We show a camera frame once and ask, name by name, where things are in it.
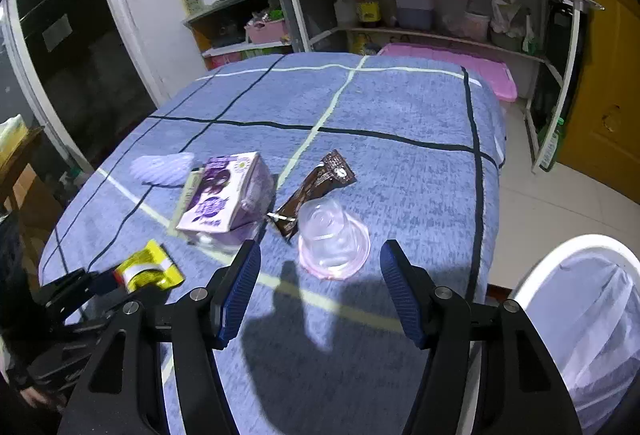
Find clear plastic bottle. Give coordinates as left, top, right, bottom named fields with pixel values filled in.
left=334, top=0, right=357, bottom=28

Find clear pink plastic cup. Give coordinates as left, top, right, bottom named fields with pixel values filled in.
left=298, top=196, right=372, bottom=280

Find yellow snack packet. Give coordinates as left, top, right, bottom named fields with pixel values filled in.
left=114, top=239, right=186, bottom=293

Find crumpled plastic bags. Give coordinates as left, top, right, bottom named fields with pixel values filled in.
left=490, top=0, right=531, bottom=36

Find pink plastic bucket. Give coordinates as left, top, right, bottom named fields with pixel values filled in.
left=462, top=10, right=491, bottom=40

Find cardboard box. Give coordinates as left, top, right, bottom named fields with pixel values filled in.
left=10, top=165, right=63, bottom=236

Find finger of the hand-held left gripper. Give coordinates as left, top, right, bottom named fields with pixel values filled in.
left=47, top=290, right=127, bottom=336
left=31, top=267, right=120, bottom=317

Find small wooden shelf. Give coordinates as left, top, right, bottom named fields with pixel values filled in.
left=182, top=0, right=301, bottom=70

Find dark liquid plastic jug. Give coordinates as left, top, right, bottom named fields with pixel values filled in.
left=395, top=0, right=433, bottom=30

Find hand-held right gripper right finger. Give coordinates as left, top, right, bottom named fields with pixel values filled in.
left=380, top=239, right=583, bottom=435

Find green plastic bottle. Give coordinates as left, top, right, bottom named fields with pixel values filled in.
left=540, top=117, right=566, bottom=170

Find pink storage box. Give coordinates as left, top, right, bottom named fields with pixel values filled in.
left=376, top=43, right=517, bottom=103

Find green bowl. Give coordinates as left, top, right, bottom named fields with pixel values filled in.
left=490, top=29, right=523, bottom=52

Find blue plaid blanket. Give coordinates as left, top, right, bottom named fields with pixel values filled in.
left=39, top=53, right=507, bottom=435

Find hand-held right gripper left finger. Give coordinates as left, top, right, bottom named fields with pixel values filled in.
left=57, top=240, right=262, bottom=435

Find wooden door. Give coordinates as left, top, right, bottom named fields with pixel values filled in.
left=557, top=0, right=640, bottom=206

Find brown snack wrapper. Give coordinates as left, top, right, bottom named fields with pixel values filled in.
left=267, top=151, right=357, bottom=243

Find white foam fruit net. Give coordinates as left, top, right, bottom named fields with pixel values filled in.
left=131, top=152, right=195, bottom=188

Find white round trash bin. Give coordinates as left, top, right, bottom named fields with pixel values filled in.
left=512, top=234, right=640, bottom=435

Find person's left hand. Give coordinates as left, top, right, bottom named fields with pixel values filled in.
left=15, top=385, right=55, bottom=412

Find purple printed box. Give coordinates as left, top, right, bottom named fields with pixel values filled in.
left=175, top=151, right=275, bottom=233

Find pink plastic basket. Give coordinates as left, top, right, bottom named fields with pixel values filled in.
left=244, top=20, right=288, bottom=44

